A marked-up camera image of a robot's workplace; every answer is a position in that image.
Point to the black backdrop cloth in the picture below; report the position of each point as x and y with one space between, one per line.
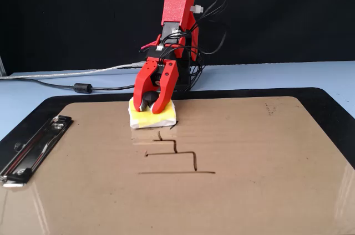
55 10

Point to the yellow white sponge with knob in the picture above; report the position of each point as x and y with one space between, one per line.
155 120

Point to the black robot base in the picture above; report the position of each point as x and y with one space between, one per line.
183 79

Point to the black mat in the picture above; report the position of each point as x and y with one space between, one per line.
83 98

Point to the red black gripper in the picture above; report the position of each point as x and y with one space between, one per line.
166 55

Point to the metal clipboard clip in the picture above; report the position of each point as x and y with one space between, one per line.
33 149

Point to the brown clipboard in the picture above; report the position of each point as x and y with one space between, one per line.
222 190

